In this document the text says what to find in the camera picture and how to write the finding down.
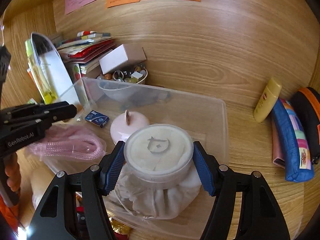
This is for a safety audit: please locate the white powder puff case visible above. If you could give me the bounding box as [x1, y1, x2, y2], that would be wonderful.
[124, 124, 194, 189]

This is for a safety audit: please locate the white drawstring cloth bag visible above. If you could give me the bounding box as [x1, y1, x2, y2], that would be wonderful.
[106, 164, 201, 220]

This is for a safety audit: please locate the red velvet pouch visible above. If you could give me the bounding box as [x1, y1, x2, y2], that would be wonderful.
[75, 194, 89, 240]

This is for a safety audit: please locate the small blue box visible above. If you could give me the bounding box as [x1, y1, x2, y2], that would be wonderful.
[85, 111, 109, 128]

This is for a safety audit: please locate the stack of books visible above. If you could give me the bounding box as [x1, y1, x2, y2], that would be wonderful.
[57, 33, 116, 82]

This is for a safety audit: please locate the pink wallet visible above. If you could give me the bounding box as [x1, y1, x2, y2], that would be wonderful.
[271, 120, 285, 168]

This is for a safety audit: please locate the yellow green spray bottle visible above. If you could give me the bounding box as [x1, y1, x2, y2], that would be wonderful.
[25, 39, 57, 105]

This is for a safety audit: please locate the person's left hand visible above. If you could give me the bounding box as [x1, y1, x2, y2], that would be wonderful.
[5, 153, 21, 192]

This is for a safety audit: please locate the clear plastic storage bin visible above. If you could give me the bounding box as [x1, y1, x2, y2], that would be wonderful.
[27, 77, 228, 239]

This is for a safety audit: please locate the glass bowl of trinkets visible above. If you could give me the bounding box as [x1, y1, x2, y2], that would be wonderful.
[96, 63, 149, 103]

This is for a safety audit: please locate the yellow lotion tube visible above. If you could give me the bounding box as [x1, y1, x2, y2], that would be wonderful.
[253, 77, 282, 123]

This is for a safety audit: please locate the black orange zip case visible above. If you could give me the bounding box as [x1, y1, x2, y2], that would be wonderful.
[290, 87, 320, 164]

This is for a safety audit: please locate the pink round jar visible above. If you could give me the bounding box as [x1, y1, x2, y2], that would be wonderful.
[110, 110, 150, 145]

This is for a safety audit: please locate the blue patterned pencil pouch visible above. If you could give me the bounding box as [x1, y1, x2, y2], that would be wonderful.
[271, 98, 315, 183]

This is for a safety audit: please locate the white brown small box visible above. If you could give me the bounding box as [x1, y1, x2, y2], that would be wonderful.
[99, 44, 146, 74]

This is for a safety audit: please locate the pink rope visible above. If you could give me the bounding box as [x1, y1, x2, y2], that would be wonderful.
[24, 125, 107, 162]

